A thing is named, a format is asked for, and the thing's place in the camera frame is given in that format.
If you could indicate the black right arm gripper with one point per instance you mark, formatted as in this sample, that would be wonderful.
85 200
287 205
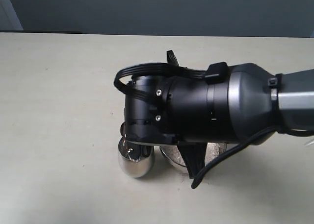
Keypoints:
150 125

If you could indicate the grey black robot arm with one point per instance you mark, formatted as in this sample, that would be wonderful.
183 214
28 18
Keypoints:
213 114

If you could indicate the steel bowl of rice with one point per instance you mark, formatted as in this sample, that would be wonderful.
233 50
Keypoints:
174 158

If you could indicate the stainless steel cup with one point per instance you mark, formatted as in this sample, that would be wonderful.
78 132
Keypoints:
139 167

